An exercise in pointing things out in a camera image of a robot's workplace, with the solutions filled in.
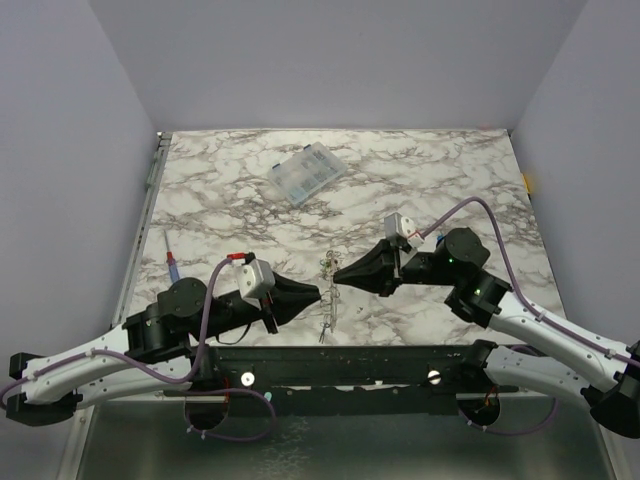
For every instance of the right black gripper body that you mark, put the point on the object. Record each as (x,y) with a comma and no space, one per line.
(394,270)

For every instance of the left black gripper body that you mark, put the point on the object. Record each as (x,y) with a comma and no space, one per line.
(239,315)

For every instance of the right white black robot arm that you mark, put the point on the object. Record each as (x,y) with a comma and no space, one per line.
(598,373)

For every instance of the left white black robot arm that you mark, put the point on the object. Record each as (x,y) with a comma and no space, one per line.
(162,347)

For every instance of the red blue screwdriver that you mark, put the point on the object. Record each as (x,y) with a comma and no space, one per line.
(173,271)

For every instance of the clear plastic organizer box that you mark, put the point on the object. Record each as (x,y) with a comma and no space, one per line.
(306,173)

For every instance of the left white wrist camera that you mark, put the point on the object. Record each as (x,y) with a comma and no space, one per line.
(254,279)

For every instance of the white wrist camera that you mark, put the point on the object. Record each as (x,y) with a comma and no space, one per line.
(254,279)
(402,232)

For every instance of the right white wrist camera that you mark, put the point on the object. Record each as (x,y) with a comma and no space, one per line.
(402,232)

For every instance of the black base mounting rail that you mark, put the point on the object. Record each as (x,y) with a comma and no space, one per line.
(339,381)

